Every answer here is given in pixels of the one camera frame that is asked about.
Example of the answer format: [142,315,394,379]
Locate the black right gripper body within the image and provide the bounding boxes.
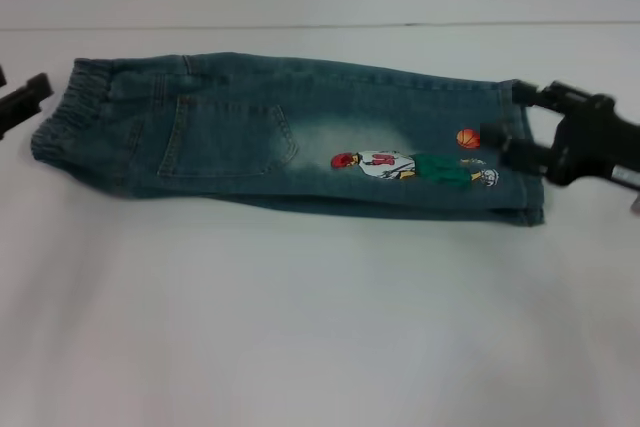
[542,92,640,194]

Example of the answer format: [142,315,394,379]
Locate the blue denim shorts with print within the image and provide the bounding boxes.
[29,51,551,228]

